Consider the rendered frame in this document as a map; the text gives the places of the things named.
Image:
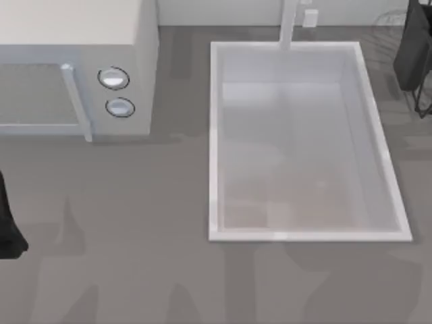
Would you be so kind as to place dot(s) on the white sink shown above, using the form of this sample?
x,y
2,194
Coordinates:
x,y
303,152

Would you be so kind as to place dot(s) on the pale microwave oven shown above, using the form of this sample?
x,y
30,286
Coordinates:
x,y
141,84

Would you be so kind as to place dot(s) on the round microwave knob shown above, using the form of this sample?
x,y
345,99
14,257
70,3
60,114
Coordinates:
x,y
113,78
120,107

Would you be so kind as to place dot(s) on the tall white tap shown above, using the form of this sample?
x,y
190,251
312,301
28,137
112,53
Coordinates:
x,y
287,23

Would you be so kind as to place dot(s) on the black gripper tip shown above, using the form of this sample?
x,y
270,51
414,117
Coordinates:
x,y
8,222

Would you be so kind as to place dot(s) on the white wall socket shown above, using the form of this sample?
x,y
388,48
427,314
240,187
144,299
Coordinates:
x,y
310,17

